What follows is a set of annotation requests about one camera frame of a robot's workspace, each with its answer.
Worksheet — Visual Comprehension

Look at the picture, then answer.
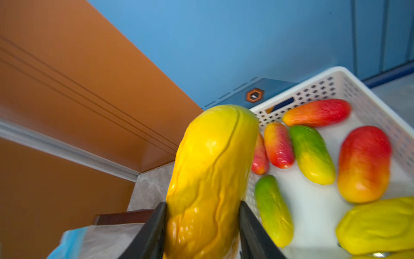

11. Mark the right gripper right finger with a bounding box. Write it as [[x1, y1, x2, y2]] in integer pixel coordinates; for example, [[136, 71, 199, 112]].
[[239, 201, 286, 259]]

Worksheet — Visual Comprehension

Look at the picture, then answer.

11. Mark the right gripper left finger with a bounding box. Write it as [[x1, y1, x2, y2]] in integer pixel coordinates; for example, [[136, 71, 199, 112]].
[[119, 202, 167, 259]]

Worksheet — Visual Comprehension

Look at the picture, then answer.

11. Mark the clear zip-top bag blue zipper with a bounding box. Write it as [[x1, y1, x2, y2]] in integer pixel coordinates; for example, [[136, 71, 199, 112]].
[[47, 223, 144, 259]]

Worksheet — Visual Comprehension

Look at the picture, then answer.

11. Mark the green yellow mango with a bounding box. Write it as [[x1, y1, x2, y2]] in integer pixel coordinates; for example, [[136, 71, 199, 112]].
[[289, 125, 336, 185]]

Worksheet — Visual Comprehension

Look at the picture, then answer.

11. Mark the red yellow mango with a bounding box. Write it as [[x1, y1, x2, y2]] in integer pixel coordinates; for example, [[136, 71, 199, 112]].
[[264, 122, 295, 169]]

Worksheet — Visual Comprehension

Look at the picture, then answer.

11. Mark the red orange long mango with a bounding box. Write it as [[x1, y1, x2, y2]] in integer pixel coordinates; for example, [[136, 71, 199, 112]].
[[282, 99, 352, 127]]

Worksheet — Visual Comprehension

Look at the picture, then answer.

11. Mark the dark red wooden stand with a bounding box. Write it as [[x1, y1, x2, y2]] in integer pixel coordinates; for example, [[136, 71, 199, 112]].
[[92, 209, 154, 226]]

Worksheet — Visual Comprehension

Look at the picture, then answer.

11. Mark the white perforated plastic basket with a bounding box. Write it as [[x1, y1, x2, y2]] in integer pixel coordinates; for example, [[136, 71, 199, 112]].
[[239, 66, 414, 259]]

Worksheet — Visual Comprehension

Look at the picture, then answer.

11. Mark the left corner aluminium post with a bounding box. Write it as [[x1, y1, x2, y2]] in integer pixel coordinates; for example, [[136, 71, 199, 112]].
[[1, 119, 141, 182]]

